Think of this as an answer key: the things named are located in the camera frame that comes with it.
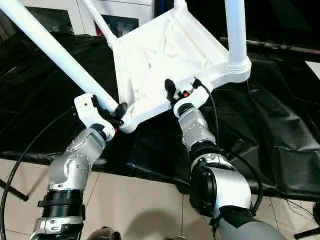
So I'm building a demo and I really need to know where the white plastic table top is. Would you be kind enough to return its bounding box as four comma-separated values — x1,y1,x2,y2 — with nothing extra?
107,6,253,135

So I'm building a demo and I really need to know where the black table mat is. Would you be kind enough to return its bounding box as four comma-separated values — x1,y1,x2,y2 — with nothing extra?
0,32,320,204

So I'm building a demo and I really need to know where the white glass-door cabinet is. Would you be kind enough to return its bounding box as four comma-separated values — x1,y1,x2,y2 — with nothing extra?
24,0,154,38

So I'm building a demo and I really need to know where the dark robot foot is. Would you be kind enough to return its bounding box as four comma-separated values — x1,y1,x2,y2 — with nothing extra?
88,226,121,240

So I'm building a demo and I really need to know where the black stand leg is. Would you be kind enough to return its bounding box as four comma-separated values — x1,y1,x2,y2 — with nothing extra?
293,225,320,240
0,178,30,203

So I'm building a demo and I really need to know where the grey curtain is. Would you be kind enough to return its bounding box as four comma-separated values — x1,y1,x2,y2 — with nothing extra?
0,9,24,44

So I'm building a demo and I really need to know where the white flat board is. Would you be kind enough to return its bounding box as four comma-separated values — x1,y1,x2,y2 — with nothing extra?
304,60,320,81

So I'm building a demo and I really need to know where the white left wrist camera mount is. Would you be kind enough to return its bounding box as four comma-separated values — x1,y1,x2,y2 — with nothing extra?
74,93,118,141

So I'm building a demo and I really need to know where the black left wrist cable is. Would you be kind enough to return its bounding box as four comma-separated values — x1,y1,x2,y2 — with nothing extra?
0,107,76,240

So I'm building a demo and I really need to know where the black coiled floor cable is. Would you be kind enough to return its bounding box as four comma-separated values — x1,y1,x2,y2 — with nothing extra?
309,199,320,222

